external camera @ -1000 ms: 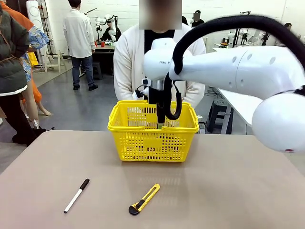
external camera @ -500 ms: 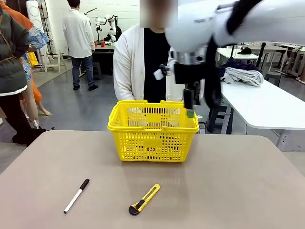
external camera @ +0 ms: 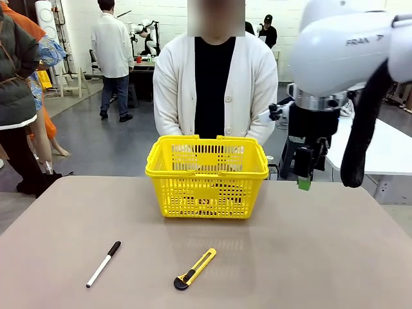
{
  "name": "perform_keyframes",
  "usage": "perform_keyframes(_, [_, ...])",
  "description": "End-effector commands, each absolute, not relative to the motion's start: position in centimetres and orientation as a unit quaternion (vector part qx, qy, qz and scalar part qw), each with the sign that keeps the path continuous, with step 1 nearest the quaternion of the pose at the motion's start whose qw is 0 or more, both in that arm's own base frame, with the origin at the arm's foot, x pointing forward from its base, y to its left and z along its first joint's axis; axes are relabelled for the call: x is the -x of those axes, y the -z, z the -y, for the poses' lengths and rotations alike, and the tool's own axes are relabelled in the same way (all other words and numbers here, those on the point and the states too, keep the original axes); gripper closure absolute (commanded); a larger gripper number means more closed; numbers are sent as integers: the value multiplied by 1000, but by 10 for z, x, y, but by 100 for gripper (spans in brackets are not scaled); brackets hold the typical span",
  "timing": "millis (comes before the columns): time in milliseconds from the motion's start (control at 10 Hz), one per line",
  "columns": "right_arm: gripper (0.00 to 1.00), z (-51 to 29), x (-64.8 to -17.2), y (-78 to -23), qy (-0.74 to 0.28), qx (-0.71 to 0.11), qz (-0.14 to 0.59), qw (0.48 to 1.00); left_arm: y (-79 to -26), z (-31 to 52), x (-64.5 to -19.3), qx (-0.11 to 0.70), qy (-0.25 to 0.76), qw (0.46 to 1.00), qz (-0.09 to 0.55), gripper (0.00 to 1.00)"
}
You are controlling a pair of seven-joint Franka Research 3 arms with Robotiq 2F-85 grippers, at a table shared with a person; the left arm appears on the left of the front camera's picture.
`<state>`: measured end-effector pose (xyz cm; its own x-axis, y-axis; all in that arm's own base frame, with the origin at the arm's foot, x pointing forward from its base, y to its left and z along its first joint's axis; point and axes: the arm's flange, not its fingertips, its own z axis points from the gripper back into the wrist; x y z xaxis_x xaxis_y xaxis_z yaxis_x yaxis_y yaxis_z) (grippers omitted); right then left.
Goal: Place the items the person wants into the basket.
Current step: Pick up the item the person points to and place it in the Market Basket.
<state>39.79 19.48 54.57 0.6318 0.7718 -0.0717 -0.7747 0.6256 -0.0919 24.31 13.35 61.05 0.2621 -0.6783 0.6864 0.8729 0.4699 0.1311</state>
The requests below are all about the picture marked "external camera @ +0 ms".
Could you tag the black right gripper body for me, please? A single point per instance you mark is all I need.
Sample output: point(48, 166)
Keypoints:
point(315, 125)

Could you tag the person's left forearm white sleeve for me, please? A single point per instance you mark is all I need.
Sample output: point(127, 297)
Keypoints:
point(264, 128)

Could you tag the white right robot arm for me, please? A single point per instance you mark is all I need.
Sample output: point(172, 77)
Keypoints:
point(338, 48)

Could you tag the person's right forearm white sleeve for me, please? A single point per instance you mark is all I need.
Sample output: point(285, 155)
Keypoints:
point(165, 119)

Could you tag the yellow plastic shopping basket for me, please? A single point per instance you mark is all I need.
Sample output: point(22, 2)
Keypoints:
point(206, 193)

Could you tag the person in black with cap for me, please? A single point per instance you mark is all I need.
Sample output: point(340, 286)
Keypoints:
point(268, 32)

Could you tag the person in white cardigan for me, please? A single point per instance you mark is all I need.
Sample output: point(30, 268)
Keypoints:
point(177, 80)

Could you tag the person in white shirt jeans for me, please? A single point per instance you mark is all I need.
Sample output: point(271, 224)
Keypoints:
point(112, 48)

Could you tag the person in dark green jacket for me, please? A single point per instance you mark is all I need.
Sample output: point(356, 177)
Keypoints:
point(16, 80)

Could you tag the dark grey plastic stool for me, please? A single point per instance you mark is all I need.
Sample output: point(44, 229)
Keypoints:
point(286, 161)

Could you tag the grey cloth pile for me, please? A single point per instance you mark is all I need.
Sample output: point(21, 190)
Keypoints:
point(347, 107)

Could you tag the large white table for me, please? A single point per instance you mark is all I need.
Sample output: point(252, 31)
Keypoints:
point(386, 151)

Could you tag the yellow black utility knife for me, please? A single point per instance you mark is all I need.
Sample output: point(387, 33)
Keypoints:
point(196, 267)

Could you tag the black background table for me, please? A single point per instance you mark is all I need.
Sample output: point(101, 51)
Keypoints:
point(141, 80)

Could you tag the white black humanoid robot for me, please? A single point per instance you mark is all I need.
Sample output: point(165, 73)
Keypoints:
point(148, 32)

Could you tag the white marker black cap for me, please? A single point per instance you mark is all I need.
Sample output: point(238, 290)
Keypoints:
point(103, 265)

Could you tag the black office chair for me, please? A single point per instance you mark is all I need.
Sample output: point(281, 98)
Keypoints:
point(94, 62)

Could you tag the white wooden step stool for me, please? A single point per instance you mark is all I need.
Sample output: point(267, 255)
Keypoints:
point(71, 80)

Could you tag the mannequin in orange clothing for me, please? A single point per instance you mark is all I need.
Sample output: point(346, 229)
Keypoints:
point(48, 128)

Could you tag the yellow hanging bag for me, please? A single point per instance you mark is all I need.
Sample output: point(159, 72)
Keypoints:
point(45, 80)

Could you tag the blue patterned shirt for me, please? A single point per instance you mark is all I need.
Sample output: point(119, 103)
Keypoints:
point(51, 51)

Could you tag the white tall standing appliance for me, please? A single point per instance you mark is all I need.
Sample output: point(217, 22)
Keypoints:
point(46, 19)

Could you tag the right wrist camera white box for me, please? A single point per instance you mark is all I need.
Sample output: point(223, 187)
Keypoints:
point(265, 117)

